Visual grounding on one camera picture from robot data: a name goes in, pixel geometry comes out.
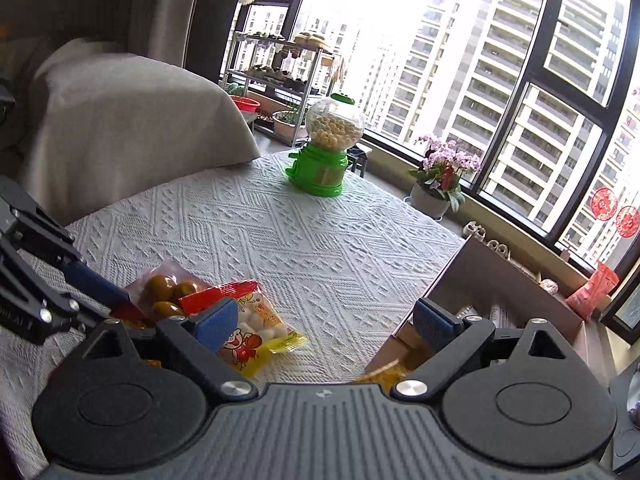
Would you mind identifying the clear bag brown snacks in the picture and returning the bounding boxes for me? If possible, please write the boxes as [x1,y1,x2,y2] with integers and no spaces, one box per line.
[112,258,210,327]

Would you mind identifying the red yellow candy bag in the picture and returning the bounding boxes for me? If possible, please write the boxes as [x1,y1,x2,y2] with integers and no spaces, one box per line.
[180,281,308,377]

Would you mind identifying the yellow snack bag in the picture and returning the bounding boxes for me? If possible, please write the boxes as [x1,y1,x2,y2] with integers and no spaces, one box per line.
[352,359,416,393]

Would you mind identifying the pink cardboard box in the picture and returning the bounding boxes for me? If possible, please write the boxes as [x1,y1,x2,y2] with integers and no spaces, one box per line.
[366,238,598,372]

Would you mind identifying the white textured tablecloth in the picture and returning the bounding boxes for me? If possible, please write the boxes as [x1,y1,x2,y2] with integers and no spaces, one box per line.
[0,152,467,480]

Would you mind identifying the orange bag by window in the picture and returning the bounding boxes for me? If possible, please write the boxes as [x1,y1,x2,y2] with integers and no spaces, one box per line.
[566,261,620,321]

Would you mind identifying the beige covered chair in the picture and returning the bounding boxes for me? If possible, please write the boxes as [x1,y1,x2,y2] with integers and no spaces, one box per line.
[17,38,259,226]

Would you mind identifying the pink orchid flower pot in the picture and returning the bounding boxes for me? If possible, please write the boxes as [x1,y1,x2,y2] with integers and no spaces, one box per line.
[408,136,482,220]

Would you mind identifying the black framed window door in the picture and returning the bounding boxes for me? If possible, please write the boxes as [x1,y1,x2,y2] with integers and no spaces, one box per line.
[600,269,640,344]

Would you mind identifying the grey washing machine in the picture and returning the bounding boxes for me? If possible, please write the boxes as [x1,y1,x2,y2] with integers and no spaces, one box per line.
[608,359,640,479]

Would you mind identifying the left red window decoration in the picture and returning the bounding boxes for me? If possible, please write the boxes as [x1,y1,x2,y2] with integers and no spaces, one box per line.
[590,186,618,221]

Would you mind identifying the red window decoration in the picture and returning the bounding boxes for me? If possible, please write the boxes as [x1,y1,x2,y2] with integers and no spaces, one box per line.
[615,205,640,238]
[590,186,618,221]

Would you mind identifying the black stool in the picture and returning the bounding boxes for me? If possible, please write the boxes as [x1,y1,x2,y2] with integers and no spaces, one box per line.
[346,143,372,178]

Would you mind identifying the right red window decoration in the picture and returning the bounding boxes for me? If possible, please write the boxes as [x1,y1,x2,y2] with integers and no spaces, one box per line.
[615,205,640,238]

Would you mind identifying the red basin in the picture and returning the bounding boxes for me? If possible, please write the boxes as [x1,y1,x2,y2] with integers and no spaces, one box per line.
[231,96,260,113]

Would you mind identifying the green gumball machine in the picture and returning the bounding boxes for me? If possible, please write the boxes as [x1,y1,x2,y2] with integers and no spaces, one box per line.
[285,93,364,197]

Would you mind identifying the metal shelf rack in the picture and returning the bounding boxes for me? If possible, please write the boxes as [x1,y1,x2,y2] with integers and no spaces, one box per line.
[220,32,340,146]

